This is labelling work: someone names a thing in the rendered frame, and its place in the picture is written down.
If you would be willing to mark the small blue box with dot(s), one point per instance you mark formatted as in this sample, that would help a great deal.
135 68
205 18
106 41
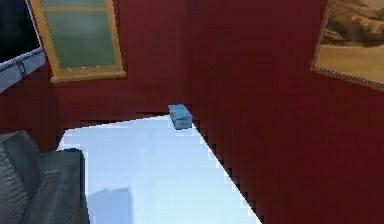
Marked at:
180 116

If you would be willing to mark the yellow framed window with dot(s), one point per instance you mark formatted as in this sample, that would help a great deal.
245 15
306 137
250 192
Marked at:
80 38

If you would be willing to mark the brown framed landscape picture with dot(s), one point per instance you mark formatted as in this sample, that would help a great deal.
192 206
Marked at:
353 40

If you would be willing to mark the black television set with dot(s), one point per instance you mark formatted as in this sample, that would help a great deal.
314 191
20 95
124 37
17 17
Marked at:
15 30

